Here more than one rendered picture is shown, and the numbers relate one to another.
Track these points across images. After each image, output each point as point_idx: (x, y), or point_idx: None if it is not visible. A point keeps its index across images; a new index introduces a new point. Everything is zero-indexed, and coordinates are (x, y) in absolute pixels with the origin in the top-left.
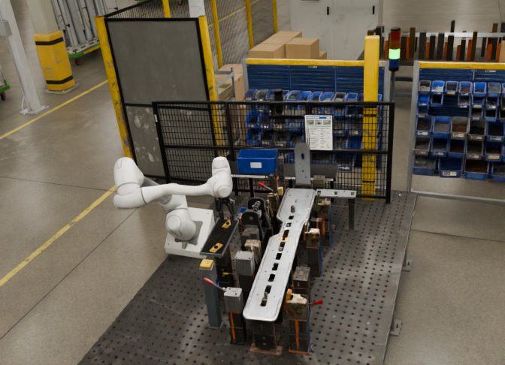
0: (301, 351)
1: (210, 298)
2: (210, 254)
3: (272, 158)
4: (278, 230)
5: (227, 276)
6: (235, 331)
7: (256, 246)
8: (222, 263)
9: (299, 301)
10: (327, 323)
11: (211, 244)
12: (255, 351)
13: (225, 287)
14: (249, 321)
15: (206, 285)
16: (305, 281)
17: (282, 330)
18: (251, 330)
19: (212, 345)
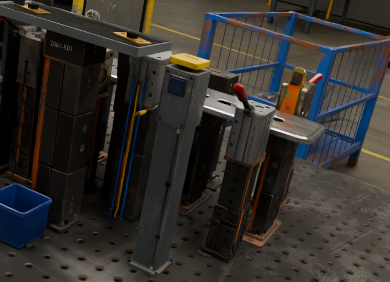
0: (284, 201)
1: (181, 173)
2: (156, 46)
3: None
4: None
5: (87, 147)
6: (242, 218)
7: (113, 50)
8: (87, 109)
9: (310, 85)
10: (219, 166)
11: (108, 36)
12: (265, 242)
13: (78, 184)
14: None
15: (187, 132)
16: (238, 76)
17: (215, 201)
18: (198, 229)
19: None
